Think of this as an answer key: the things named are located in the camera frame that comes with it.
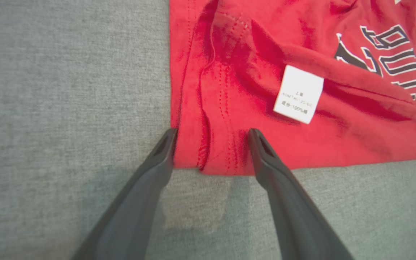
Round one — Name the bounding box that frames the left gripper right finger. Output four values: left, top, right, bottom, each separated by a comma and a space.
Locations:
248, 128, 355, 260

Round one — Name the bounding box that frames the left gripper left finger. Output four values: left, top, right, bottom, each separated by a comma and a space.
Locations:
71, 128, 178, 260

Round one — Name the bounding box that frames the grey fabric sofa cushion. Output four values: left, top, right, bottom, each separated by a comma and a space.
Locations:
0, 0, 416, 260

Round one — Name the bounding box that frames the red basketball jersey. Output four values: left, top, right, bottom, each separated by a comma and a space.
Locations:
169, 0, 416, 176

